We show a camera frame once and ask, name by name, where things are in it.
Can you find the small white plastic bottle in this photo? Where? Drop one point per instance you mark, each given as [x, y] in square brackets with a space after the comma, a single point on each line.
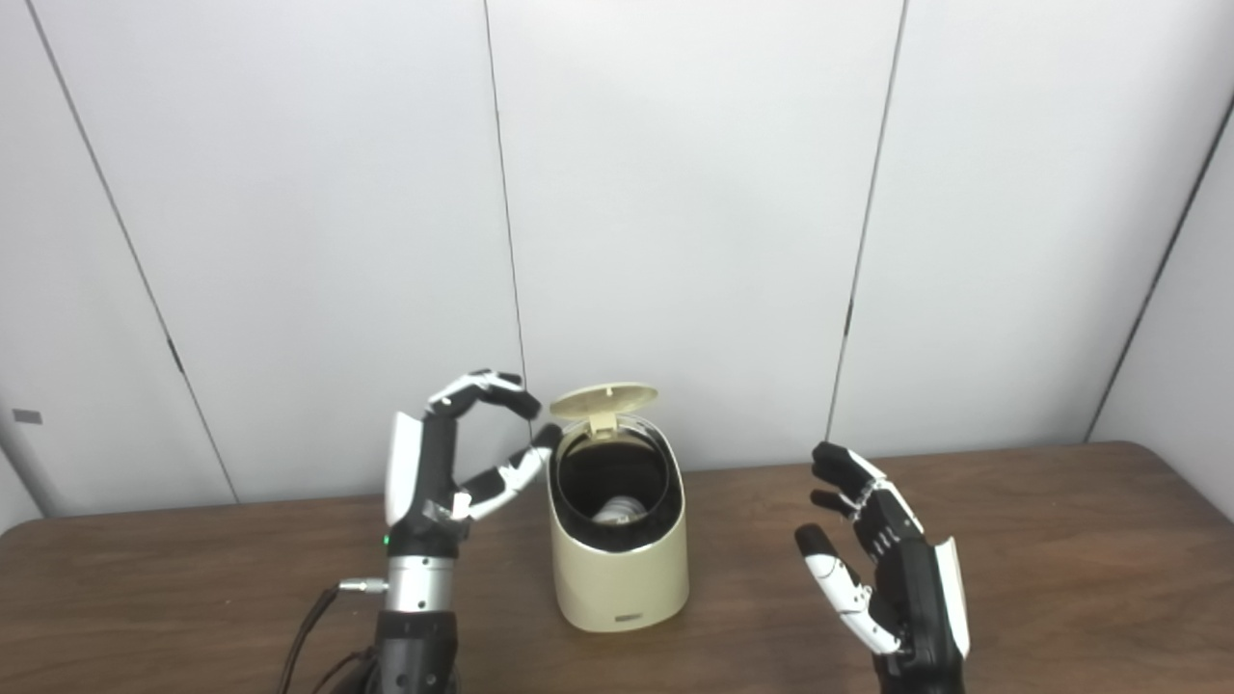
[622, 509]

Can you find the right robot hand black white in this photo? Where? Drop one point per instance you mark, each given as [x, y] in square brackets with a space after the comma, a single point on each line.
[921, 607]

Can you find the small grey wall tag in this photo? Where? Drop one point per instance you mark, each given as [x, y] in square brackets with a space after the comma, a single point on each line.
[27, 416]

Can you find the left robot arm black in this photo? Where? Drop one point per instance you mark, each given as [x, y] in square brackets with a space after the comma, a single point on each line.
[419, 636]

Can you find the cream-colored bin body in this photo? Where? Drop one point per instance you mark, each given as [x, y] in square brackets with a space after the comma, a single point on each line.
[622, 578]

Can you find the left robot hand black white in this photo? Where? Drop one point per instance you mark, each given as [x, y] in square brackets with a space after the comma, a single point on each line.
[419, 482]

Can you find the cream round bin lid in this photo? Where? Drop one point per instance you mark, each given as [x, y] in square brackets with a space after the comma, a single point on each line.
[603, 400]

